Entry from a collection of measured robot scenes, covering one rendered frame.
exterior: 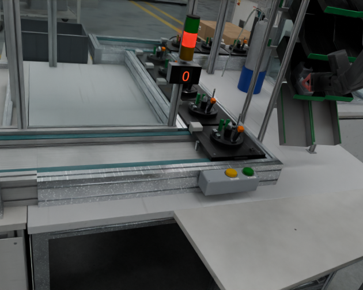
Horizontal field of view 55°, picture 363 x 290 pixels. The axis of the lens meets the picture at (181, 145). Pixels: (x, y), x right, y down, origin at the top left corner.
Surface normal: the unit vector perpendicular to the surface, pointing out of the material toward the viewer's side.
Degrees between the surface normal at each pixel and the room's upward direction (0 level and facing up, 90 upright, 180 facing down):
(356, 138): 90
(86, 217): 0
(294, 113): 45
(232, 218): 0
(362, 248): 0
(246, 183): 90
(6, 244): 90
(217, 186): 90
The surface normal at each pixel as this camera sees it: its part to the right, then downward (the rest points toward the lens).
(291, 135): 0.24, -0.23
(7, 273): 0.33, 0.53
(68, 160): 0.17, -0.85
